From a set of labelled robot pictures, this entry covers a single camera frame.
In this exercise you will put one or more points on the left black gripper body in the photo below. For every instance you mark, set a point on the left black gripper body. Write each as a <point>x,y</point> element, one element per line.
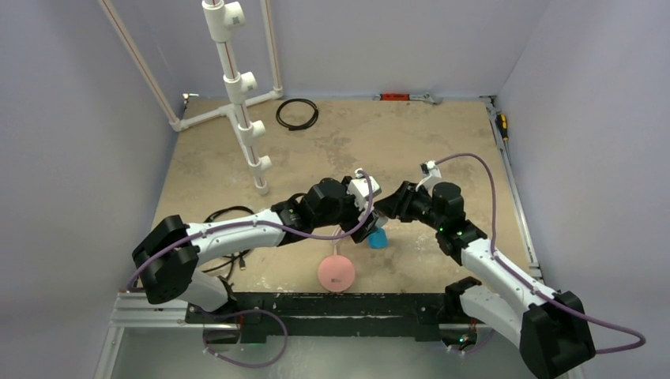
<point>346,212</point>

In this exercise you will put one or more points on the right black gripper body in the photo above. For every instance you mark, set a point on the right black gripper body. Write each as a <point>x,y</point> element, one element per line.
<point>400,198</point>

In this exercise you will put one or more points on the blue plug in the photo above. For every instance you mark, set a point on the blue plug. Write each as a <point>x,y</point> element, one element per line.
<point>378,239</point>

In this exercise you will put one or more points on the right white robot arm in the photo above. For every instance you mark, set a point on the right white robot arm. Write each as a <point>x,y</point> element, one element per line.
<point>539,321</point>

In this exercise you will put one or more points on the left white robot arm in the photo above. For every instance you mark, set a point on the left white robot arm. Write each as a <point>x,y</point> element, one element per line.
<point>168,259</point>

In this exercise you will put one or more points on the pink round puck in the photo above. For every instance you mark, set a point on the pink round puck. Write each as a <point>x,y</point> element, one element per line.
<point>336,273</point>

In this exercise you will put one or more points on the red adjustable wrench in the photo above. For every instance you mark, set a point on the red adjustable wrench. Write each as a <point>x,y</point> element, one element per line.
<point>425,98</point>

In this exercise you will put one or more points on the yellow black screwdriver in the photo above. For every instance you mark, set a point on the yellow black screwdriver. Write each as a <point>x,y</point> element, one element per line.
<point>502,126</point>

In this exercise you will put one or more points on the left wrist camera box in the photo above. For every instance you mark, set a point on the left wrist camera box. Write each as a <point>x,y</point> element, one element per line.
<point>363,188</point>

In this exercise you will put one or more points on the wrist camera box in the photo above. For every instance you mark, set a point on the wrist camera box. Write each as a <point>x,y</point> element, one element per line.
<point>431,175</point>
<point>363,188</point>

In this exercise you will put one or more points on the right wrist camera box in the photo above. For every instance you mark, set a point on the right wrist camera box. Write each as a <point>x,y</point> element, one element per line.
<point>431,175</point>

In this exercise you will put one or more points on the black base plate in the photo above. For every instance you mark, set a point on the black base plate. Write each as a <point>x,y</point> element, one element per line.
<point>423,316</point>

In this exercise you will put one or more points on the white PVC pipe frame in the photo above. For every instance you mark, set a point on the white PVC pipe frame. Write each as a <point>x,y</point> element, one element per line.
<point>222,18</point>

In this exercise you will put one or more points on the aluminium frame rail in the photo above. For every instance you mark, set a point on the aluminium frame rail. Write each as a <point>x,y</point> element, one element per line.
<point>132,310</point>

